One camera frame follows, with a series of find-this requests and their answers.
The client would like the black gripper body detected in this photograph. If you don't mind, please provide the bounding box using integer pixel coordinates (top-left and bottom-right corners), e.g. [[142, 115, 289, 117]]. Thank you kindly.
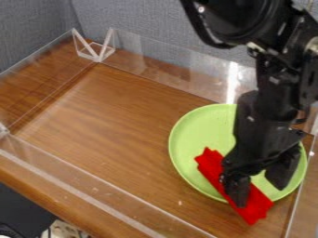
[[222, 91, 305, 182]]

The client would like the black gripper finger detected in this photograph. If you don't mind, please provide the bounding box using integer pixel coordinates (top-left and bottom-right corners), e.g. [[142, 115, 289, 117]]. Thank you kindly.
[[265, 145, 303, 191], [224, 174, 252, 208]]

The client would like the red rectangular block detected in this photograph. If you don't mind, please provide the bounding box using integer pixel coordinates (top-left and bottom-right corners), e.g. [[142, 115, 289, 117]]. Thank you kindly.
[[196, 148, 275, 225]]

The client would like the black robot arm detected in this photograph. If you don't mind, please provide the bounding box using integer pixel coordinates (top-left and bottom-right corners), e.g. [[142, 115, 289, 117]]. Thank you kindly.
[[180, 0, 318, 207]]

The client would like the green round plate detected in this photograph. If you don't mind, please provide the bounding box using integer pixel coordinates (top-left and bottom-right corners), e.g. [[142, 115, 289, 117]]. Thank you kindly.
[[169, 104, 309, 203]]

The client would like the white power strip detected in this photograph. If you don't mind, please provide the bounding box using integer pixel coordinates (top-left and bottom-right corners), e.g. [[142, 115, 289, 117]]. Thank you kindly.
[[41, 219, 92, 238]]

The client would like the black box under table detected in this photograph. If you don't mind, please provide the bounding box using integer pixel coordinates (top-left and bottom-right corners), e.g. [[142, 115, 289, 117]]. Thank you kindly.
[[0, 183, 58, 238]]

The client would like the clear acrylic enclosure wall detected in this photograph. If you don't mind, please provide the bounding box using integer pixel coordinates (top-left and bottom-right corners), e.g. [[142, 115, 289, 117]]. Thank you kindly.
[[0, 29, 318, 238]]

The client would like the clear acrylic corner bracket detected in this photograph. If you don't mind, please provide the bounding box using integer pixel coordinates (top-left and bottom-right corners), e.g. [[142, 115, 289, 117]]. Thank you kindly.
[[71, 29, 116, 63]]

